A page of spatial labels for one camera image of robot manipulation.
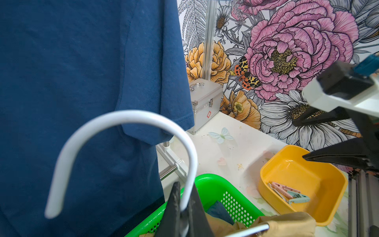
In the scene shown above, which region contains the teal clothespin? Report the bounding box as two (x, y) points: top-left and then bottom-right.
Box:
(287, 191), (311, 204)

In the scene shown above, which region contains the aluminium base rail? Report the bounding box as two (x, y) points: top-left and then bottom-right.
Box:
(348, 170), (379, 237)

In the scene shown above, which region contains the silver metal case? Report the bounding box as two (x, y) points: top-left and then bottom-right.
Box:
(188, 79), (223, 135)

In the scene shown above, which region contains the slate blue t-shirt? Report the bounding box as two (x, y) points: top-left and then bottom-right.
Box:
(206, 201), (235, 225)

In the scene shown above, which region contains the tan t-shirt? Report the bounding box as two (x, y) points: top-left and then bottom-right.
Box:
(205, 212), (316, 237)

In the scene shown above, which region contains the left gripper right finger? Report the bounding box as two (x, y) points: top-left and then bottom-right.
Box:
(188, 185), (214, 237)

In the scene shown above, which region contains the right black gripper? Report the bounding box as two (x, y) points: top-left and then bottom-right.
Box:
(292, 107), (379, 172)

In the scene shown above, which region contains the yellow plastic tray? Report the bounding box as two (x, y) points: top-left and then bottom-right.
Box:
(258, 145), (348, 226)

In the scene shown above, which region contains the metal clothes rack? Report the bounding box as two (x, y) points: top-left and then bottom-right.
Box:
(156, 142), (189, 181)

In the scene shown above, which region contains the green perforated plastic basket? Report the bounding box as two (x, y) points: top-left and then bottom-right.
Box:
(126, 174), (264, 237)

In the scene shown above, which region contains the white clothespin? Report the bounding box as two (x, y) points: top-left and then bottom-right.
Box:
(267, 183), (286, 201)

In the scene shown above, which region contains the dark navy t-shirt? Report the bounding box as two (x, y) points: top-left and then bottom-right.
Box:
(1, 1), (194, 237)

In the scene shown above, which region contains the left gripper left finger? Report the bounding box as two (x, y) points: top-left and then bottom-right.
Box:
(155, 182), (181, 237)

